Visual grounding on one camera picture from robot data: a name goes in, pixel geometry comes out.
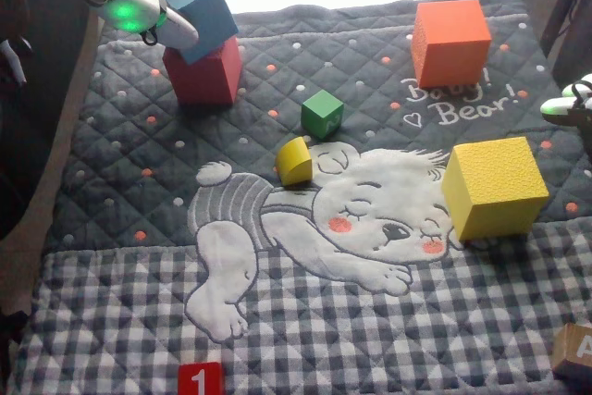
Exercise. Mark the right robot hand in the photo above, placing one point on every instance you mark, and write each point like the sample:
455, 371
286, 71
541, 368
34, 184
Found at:
578, 106

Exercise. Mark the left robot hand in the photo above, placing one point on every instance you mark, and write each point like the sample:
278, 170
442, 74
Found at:
134, 2

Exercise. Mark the blue foam cube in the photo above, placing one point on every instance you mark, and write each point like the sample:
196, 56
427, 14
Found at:
208, 16

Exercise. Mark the large yellow foam cube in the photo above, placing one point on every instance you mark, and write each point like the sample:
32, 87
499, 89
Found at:
495, 187

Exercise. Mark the red foam cube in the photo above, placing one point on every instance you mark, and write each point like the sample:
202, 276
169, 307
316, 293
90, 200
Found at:
208, 78

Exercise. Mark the orange foam cube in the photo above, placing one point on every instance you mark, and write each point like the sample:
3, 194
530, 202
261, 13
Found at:
451, 43

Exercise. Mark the small green cube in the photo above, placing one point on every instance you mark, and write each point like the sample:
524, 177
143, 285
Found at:
319, 110

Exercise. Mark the yellow quarter-round block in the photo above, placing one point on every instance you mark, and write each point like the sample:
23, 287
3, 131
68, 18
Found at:
293, 161

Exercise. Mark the wooden letter block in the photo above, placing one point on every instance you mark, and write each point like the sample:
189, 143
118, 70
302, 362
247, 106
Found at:
575, 353

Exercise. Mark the red number tile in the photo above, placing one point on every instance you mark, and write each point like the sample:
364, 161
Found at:
200, 378

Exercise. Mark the grey quilt with bear print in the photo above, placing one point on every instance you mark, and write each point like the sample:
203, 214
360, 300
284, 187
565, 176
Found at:
370, 321

